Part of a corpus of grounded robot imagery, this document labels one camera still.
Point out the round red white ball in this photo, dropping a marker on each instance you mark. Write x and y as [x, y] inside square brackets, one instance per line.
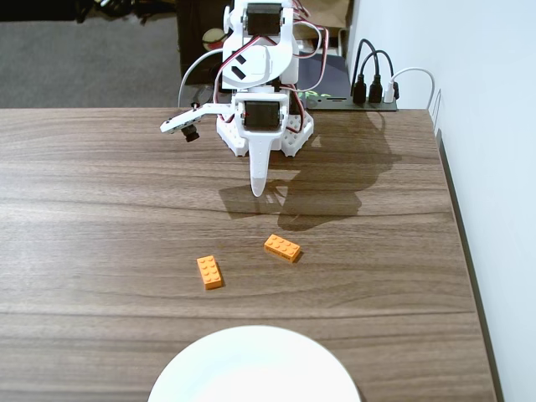
[212, 38]

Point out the dark box with green print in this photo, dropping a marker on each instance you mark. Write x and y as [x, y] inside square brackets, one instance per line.
[331, 75]

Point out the wrist camera on white mount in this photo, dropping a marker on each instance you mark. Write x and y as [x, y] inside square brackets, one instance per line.
[184, 121]

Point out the white round plate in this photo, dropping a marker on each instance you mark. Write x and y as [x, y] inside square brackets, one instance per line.
[253, 368]

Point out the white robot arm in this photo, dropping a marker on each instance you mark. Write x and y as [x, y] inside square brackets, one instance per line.
[285, 54]

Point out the orange lego block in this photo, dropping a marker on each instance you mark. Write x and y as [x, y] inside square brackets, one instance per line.
[282, 247]
[210, 273]

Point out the dark cabinet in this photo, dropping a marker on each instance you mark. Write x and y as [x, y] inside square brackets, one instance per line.
[190, 42]

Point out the black usb hub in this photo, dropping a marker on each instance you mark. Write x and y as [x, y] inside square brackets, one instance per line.
[343, 105]

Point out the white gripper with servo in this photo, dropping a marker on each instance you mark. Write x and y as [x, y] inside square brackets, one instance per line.
[261, 116]

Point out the brown paper bag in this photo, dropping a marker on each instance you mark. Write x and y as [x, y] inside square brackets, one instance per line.
[331, 12]

